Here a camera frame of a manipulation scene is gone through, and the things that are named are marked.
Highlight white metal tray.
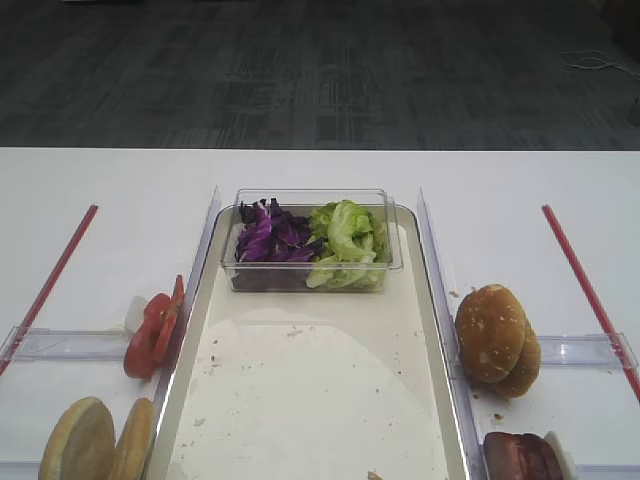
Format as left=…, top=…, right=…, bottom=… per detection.
left=147, top=207, right=466, bottom=479

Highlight left upper clear cross divider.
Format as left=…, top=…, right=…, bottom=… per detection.
left=1, top=327, right=129, bottom=362

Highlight bun half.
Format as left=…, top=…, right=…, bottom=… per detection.
left=38, top=396, right=115, bottom=480
left=107, top=398, right=154, bottom=480

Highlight right red tape strip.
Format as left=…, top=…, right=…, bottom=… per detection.
left=541, top=205, right=639, bottom=399

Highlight green lettuce leaves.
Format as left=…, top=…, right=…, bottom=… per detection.
left=306, top=200, right=391, bottom=290

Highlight rear tomato slice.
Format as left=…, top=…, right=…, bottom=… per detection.
left=171, top=274, right=185, bottom=317

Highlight left red tape strip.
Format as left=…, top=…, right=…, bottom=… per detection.
left=0, top=204, right=99, bottom=374

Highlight right upper clear cross divider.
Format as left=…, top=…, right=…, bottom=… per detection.
left=538, top=333, right=639, bottom=370

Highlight clear cross divider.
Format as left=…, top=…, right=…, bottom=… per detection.
left=1, top=327, right=129, bottom=362
left=538, top=333, right=639, bottom=370

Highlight right long clear divider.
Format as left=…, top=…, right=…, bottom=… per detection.
left=417, top=188, right=488, bottom=479

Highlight white stopper by tomatoes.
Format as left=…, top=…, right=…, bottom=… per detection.
left=124, top=296, right=148, bottom=335

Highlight white cable on floor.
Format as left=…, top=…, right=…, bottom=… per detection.
left=559, top=48, right=640, bottom=80

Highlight front tomato slice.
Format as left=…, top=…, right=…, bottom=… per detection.
left=123, top=327, right=158, bottom=381

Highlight red tape strip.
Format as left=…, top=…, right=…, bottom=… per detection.
left=0, top=204, right=99, bottom=374
left=541, top=205, right=639, bottom=399

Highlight white stopper by patties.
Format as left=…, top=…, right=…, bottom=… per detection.
left=544, top=431, right=579, bottom=480

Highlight purple cabbage leaves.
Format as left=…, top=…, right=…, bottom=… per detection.
left=232, top=198, right=322, bottom=292

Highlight clear plastic container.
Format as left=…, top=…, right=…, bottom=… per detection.
left=220, top=188, right=404, bottom=293

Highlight rear meat patty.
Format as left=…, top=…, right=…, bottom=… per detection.
left=519, top=433, right=564, bottom=480

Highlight rear sesame bun top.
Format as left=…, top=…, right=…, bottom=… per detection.
left=494, top=321, right=541, bottom=398

